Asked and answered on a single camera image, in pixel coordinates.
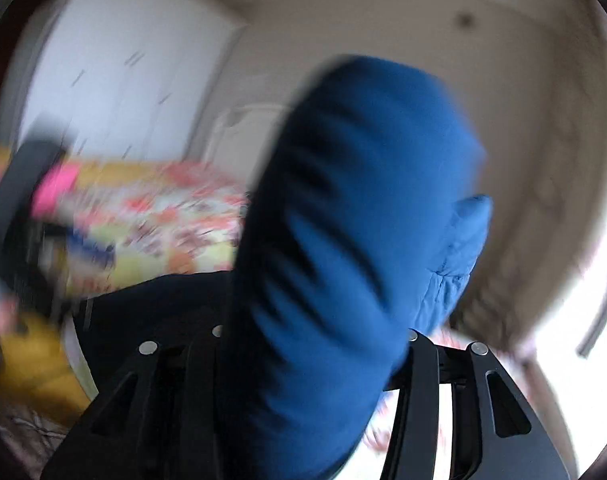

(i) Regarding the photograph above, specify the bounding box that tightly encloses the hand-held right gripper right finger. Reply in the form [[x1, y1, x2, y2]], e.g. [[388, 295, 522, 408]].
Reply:
[[378, 332, 572, 480]]

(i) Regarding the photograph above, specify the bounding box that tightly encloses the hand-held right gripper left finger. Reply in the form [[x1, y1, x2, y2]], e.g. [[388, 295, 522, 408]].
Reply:
[[40, 327, 225, 480]]

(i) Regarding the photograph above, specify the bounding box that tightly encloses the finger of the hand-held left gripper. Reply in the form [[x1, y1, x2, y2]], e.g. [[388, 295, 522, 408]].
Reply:
[[46, 225, 119, 275]]

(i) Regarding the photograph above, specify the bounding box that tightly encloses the blue puffer jacket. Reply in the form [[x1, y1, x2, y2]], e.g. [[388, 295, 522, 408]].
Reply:
[[73, 55, 495, 480]]

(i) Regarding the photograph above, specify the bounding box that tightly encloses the floral bed sheet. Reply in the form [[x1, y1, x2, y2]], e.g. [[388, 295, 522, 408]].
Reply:
[[0, 145, 250, 306]]

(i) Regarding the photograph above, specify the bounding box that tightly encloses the yellow cloth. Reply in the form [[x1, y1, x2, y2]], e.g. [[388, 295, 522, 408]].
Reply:
[[0, 310, 96, 428]]

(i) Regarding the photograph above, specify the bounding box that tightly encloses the white wardrobe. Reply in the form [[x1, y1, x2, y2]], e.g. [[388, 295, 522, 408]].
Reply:
[[0, 0, 249, 166]]

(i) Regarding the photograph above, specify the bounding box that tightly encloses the white bed headboard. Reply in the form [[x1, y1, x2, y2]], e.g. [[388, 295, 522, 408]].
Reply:
[[206, 102, 291, 176]]

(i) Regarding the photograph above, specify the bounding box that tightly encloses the beige curtain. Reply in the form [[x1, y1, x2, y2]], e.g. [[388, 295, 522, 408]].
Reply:
[[448, 125, 607, 356]]

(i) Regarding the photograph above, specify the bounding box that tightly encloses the dark window frame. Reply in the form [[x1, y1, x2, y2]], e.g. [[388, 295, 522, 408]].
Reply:
[[577, 240, 607, 358]]

